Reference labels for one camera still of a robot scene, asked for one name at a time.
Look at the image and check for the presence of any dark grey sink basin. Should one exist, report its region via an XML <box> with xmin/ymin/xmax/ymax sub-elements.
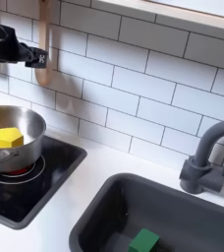
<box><xmin>68</xmin><ymin>172</ymin><xmax>224</xmax><ymax>252</ymax></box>

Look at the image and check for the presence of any white wooden shelf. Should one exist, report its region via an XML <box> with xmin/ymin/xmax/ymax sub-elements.
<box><xmin>98</xmin><ymin>0</ymin><xmax>224</xmax><ymax>32</ymax></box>

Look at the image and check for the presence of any steel pot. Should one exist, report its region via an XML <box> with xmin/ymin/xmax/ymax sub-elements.
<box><xmin>0</xmin><ymin>104</ymin><xmax>47</xmax><ymax>173</ymax></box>

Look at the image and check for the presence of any yellow hexagonal block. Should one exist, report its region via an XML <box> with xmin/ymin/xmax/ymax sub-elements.
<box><xmin>0</xmin><ymin>127</ymin><xmax>25</xmax><ymax>150</ymax></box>

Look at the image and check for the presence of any wooden spoon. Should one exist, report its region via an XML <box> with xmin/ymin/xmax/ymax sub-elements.
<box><xmin>34</xmin><ymin>0</ymin><xmax>54</xmax><ymax>88</ymax></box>

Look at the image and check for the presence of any dark grey tap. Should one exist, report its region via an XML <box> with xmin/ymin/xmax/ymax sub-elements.
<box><xmin>179</xmin><ymin>118</ymin><xmax>224</xmax><ymax>195</ymax></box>

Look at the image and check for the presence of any green cube block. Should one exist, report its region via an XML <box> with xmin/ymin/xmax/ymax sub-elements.
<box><xmin>128</xmin><ymin>227</ymin><xmax>160</xmax><ymax>252</ymax></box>

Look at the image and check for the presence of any black stove top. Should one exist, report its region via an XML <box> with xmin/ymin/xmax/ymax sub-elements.
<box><xmin>0</xmin><ymin>135</ymin><xmax>88</xmax><ymax>230</ymax></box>

